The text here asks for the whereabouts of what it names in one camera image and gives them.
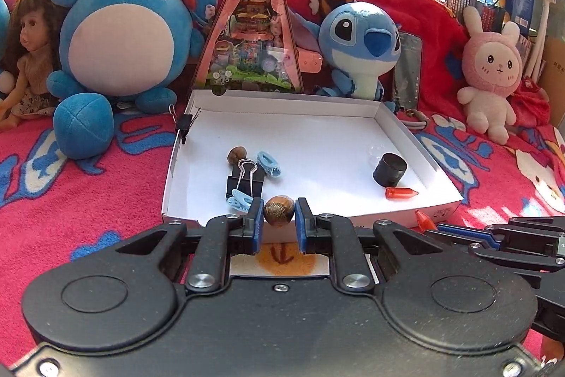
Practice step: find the brown-haired doll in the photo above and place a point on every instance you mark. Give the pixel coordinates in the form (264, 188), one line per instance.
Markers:
(31, 50)

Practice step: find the white cardboard box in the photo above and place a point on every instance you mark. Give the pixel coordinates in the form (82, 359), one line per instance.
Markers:
(318, 138)

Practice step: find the dark rectangular panel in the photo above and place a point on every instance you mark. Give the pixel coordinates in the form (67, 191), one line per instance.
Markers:
(407, 72)

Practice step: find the brown cardboard carton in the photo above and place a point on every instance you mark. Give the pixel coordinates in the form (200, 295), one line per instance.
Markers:
(555, 76)

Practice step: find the triangular miniature toy house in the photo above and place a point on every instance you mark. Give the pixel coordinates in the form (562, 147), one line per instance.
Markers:
(256, 41)

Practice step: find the round blue mouse plush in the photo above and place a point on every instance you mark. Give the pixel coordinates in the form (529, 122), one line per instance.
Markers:
(128, 45)

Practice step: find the small black binder clip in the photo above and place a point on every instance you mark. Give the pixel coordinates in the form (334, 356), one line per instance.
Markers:
(185, 123)

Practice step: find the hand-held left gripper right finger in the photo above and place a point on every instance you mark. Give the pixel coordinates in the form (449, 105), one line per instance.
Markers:
(301, 227)

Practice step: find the light blue hair clip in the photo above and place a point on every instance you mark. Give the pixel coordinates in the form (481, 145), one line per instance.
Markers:
(240, 201)
(269, 163)

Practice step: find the white pipe rack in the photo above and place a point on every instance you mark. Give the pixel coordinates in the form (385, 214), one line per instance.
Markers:
(540, 28)

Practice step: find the small black disc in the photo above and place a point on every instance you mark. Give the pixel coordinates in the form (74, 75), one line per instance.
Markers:
(388, 182)
(390, 160)
(389, 173)

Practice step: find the large black binder clip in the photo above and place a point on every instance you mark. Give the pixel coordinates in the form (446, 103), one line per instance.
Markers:
(245, 182)

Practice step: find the red fleece blanket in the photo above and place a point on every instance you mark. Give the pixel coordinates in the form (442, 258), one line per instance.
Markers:
(432, 19)

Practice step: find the blue alien plush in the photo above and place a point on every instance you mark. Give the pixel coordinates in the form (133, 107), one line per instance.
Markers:
(359, 50)

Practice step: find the orange plastic tube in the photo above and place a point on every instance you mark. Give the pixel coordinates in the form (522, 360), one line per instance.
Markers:
(423, 221)
(401, 193)

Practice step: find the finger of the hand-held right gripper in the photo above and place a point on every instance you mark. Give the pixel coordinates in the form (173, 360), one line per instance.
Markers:
(468, 236)
(529, 229)

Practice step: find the pink rabbit plush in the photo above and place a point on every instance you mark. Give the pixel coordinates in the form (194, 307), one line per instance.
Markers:
(490, 68)

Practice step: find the clear plastic cup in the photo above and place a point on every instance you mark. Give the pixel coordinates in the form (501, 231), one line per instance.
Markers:
(376, 150)

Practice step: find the blue robot cat plush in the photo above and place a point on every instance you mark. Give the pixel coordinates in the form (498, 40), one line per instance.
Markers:
(3, 28)

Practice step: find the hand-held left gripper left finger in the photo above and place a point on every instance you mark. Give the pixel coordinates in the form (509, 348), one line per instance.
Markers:
(258, 227)

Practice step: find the brown walnut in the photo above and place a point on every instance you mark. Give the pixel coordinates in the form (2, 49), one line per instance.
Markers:
(279, 211)
(237, 156)

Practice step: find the pink printed blanket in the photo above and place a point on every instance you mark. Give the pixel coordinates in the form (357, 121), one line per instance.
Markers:
(101, 200)

